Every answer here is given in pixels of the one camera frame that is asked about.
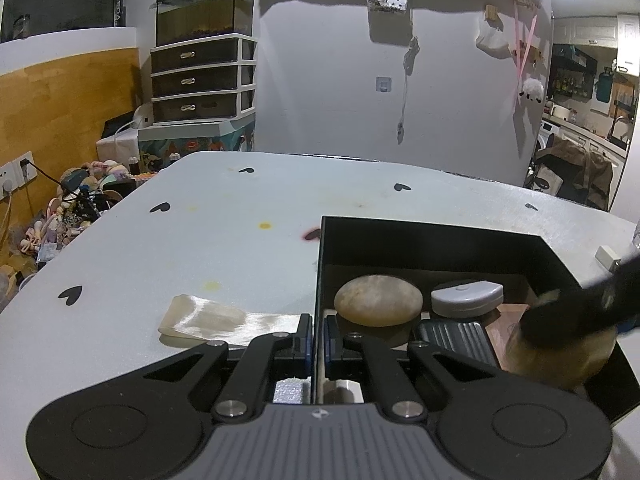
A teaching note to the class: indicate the grey white oval device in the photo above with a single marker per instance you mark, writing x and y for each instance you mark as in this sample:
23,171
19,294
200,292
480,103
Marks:
467,297

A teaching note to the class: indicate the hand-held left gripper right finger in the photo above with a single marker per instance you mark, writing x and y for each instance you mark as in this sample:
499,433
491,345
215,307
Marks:
331,340

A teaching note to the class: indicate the small wall hook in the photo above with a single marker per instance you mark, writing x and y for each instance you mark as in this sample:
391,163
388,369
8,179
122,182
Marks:
382,84

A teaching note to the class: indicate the brown cardboard piece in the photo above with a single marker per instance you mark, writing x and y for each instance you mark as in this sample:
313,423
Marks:
502,330

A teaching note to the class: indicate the white frame drawer unit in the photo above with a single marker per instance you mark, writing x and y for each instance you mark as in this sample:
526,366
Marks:
200,80

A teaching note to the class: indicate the white foam block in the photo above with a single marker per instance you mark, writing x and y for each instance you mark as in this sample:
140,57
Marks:
290,391

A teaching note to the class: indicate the small white box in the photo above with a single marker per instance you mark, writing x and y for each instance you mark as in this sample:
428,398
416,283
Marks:
607,257

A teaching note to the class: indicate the white wall outlet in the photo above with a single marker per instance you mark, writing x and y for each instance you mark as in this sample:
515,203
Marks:
17,172

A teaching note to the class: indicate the white hanging bag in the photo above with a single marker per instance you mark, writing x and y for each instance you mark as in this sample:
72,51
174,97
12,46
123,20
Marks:
492,35

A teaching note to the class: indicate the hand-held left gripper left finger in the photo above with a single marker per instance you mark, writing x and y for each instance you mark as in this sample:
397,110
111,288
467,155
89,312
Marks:
305,337

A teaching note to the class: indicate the brown jacket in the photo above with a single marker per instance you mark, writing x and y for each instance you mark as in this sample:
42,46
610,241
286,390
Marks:
575,170

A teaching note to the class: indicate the blue hanging bottle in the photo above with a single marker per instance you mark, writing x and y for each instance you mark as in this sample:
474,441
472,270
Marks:
603,85

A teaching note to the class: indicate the pale oval stone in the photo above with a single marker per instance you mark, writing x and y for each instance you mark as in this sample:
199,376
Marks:
377,300

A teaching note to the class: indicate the white cloth covered box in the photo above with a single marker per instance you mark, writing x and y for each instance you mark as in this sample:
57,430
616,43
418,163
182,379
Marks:
116,147

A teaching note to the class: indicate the white washing machine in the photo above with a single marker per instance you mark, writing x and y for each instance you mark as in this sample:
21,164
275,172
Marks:
548,137

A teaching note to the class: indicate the colourful printed storage box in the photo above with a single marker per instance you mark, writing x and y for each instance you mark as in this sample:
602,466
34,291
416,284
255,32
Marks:
195,142

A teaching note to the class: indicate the pile of plush toys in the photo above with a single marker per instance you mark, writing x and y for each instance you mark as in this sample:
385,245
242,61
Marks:
85,195

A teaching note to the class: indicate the black ribbed case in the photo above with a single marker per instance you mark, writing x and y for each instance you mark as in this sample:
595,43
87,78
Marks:
457,342

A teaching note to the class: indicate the glass fish tank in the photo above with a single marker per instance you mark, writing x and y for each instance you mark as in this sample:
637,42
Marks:
205,12

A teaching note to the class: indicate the pink sticks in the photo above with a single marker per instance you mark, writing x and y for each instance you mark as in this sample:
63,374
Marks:
525,45

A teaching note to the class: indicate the white plush sheep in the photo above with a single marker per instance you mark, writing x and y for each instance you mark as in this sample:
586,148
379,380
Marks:
530,91

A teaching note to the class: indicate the black box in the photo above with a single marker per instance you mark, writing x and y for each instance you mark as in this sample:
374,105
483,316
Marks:
430,245

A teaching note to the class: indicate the cream satin ribbon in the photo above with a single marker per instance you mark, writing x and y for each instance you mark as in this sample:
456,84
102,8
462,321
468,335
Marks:
220,320

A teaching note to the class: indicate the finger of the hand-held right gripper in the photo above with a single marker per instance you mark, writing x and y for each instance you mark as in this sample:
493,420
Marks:
585,305

